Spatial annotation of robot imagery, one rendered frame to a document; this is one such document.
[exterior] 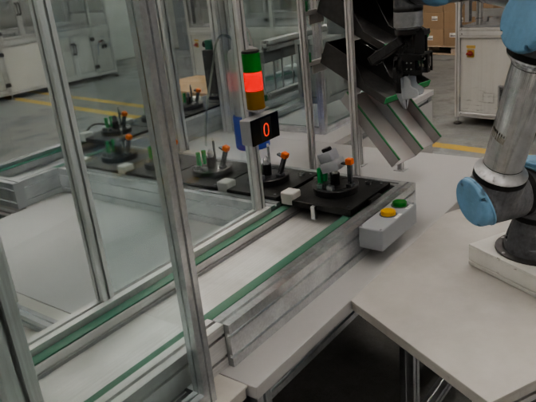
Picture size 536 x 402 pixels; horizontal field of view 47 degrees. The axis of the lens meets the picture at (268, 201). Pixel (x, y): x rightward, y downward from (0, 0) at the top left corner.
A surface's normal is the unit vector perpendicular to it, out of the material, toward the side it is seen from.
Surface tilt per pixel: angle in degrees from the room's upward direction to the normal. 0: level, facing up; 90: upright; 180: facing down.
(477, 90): 90
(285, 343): 0
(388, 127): 45
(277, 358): 0
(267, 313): 90
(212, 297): 0
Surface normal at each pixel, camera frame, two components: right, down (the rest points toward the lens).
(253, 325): 0.80, 0.14
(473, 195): -0.93, 0.30
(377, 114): 0.41, -0.52
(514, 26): -0.92, 0.10
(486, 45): -0.68, 0.32
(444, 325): -0.10, -0.93
